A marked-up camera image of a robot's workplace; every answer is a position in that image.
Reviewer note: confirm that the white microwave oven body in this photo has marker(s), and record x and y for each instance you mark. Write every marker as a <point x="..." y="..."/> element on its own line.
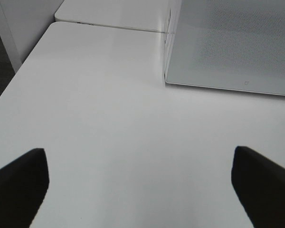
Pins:
<point x="169" y="27"/>

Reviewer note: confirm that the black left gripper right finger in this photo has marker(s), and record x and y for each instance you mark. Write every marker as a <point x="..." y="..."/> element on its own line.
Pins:
<point x="259" y="184"/>

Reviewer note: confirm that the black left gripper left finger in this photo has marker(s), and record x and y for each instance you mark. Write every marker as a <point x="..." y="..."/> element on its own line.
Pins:
<point x="23" y="185"/>

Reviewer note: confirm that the white microwave door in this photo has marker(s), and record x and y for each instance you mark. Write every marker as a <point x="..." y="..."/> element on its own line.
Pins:
<point x="230" y="44"/>

